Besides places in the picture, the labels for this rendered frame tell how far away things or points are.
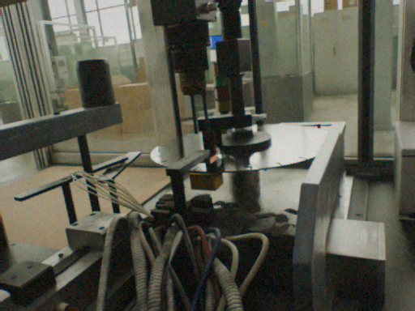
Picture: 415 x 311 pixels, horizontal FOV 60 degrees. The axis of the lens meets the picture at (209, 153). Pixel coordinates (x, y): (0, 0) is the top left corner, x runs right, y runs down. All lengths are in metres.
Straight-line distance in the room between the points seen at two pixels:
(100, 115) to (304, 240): 0.44
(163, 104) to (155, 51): 0.18
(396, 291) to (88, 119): 0.54
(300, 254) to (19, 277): 0.33
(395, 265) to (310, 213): 0.40
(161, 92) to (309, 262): 1.02
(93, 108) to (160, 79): 0.63
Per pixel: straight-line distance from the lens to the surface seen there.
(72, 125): 0.59
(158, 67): 1.23
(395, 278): 0.65
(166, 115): 1.24
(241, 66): 0.54
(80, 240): 0.56
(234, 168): 0.51
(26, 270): 0.49
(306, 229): 0.29
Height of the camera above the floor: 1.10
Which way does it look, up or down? 15 degrees down
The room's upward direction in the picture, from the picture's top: 6 degrees counter-clockwise
